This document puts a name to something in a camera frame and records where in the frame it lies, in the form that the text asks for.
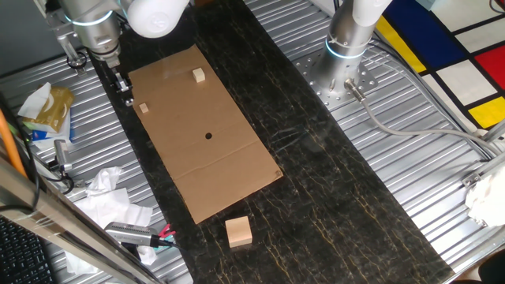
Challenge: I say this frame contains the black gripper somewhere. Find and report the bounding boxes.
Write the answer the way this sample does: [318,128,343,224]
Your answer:
[103,58,135,107]

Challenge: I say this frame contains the large wooden block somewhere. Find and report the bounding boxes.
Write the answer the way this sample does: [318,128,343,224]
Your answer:
[224,215,253,249]

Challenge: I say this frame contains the thin metal pole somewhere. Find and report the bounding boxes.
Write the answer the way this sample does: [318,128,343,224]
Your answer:
[33,0,88,76]

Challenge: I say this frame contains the yellow tissue pack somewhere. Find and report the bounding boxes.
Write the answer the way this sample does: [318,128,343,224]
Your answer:
[17,81,76,134]

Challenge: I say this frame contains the crumpled white tissue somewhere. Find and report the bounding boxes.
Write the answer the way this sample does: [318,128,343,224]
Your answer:
[85,166,123,197]

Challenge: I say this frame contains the blue white tissue pack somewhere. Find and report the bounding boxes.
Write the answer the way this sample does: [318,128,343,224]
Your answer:
[23,112,74,151]

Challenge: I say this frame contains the brown cardboard sheet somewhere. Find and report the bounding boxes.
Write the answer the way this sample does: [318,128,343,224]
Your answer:
[128,43,284,225]

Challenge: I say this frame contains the orange tube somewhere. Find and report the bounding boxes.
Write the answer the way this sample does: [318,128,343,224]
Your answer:
[0,108,28,178]

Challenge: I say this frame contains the red clothespin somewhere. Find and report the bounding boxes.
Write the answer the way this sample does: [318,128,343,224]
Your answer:
[158,223,177,240]

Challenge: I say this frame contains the teal clothespin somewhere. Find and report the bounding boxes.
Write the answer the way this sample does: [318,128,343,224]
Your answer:
[151,234,175,250]

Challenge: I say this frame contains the black keyboard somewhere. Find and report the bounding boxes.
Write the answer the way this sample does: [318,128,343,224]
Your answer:
[0,216,54,284]

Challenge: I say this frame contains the colourful rectangle pattern mat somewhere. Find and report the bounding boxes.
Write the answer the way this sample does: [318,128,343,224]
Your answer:
[374,0,505,131]

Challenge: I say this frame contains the white crumpled cloth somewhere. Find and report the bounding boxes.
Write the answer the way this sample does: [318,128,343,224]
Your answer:
[464,165,505,228]

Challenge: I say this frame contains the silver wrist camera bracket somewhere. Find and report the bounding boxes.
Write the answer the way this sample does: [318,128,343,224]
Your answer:
[45,7,80,60]

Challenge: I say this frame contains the silver camera on mount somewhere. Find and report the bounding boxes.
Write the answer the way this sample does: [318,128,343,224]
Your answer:
[53,139,74,173]

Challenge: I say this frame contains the black cable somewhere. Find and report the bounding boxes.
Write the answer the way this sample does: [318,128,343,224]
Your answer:
[0,92,40,214]

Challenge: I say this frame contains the ribbed silver camera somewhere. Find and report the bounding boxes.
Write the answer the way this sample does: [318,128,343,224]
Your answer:
[104,221,159,249]

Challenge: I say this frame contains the aluminium frame beam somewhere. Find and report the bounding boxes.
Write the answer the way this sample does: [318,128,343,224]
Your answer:
[0,157,163,284]

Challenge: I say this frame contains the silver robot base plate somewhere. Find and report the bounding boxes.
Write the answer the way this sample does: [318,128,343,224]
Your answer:
[294,49,379,111]

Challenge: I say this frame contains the grey robot power cable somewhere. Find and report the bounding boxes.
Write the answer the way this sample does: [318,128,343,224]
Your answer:
[343,77,504,157]

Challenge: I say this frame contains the aluminium frame profile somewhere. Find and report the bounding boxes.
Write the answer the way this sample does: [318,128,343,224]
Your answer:
[461,151,505,189]

